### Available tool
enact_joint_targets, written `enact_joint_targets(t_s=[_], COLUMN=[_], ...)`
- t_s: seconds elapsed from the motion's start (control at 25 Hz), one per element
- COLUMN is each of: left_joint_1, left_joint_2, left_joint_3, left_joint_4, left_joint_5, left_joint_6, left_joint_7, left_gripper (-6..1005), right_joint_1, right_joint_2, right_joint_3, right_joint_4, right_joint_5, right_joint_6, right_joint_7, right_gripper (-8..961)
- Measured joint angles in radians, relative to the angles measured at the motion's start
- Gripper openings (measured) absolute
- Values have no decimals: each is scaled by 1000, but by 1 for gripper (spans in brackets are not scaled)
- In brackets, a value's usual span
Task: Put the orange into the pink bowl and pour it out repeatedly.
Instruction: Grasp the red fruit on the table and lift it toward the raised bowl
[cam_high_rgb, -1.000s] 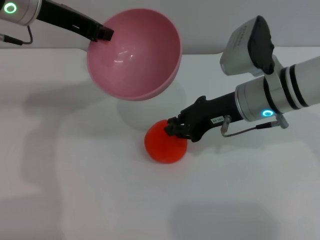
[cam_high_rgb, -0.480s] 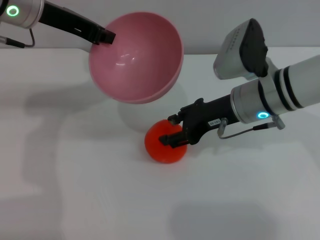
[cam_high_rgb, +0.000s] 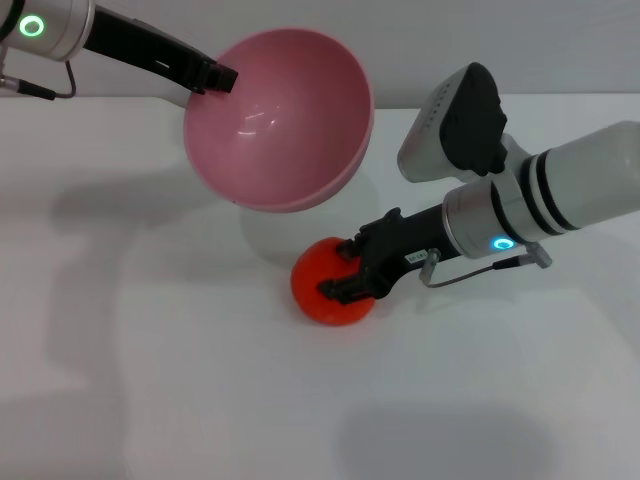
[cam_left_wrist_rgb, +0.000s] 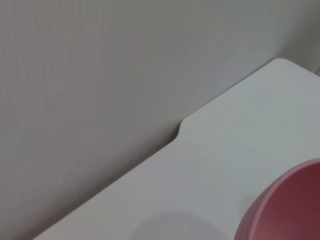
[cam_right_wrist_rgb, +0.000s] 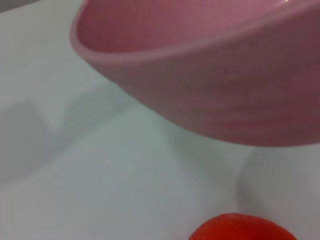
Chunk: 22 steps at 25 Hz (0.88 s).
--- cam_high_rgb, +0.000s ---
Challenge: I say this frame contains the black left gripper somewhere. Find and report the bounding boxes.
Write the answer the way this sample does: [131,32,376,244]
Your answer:
[82,7,239,96]

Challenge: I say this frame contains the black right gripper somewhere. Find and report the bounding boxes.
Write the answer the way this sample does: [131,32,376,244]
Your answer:
[318,202,466,305]

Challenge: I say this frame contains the orange toy fruit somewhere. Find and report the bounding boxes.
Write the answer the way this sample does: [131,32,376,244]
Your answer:
[290,236,377,327]

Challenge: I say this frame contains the pink plastic bowl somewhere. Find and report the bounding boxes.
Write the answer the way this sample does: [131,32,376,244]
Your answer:
[182,28,376,214]

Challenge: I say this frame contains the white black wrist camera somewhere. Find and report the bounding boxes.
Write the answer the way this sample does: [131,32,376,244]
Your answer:
[397,62,532,184]

